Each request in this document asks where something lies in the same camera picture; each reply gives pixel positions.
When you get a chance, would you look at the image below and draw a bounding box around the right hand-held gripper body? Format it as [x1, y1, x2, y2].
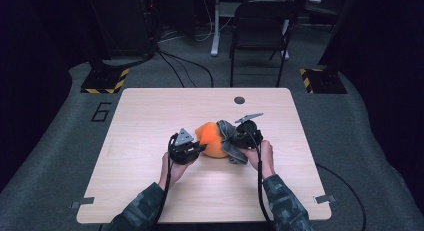
[234, 112, 264, 149]

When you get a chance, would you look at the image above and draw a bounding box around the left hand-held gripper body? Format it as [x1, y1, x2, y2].
[168, 127, 200, 166]

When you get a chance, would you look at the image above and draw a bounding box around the orange plush toy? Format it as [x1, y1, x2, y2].
[194, 121, 231, 159]

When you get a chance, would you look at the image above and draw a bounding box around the grey microfibre cloth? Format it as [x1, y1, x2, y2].
[215, 119, 249, 165]

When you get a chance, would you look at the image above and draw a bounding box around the person's left hand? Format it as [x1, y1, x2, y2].
[158, 151, 195, 191]

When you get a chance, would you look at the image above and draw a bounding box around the person's right hand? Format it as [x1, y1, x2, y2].
[240, 139, 276, 180]

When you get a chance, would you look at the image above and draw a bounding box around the white desk leg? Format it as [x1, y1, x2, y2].
[281, 19, 290, 61]
[210, 0, 222, 57]

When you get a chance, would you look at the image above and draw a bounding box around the black striped stand base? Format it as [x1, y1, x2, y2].
[80, 67, 130, 95]
[299, 67, 348, 95]

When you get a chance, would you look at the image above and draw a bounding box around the grey tape strip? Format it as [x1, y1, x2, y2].
[313, 194, 337, 205]
[70, 196, 96, 210]

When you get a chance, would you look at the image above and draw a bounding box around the black folding chair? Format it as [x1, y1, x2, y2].
[229, 0, 299, 88]

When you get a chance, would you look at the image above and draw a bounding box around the black cabinet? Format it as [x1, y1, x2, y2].
[88, 0, 158, 60]

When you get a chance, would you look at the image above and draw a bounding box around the dark curtain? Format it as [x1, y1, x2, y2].
[0, 0, 73, 194]
[318, 0, 424, 209]

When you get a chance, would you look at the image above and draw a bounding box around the left hand-held gripper cable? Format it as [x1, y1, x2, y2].
[153, 132, 179, 226]

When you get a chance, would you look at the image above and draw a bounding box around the hand-held gripper cable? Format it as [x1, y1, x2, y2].
[153, 132, 179, 226]
[246, 129, 278, 230]

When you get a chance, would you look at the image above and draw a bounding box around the right hand-held gripper cable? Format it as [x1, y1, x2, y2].
[246, 129, 278, 230]

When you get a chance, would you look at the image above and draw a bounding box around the black floor cable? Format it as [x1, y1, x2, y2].
[157, 51, 186, 89]
[315, 163, 367, 231]
[155, 49, 215, 89]

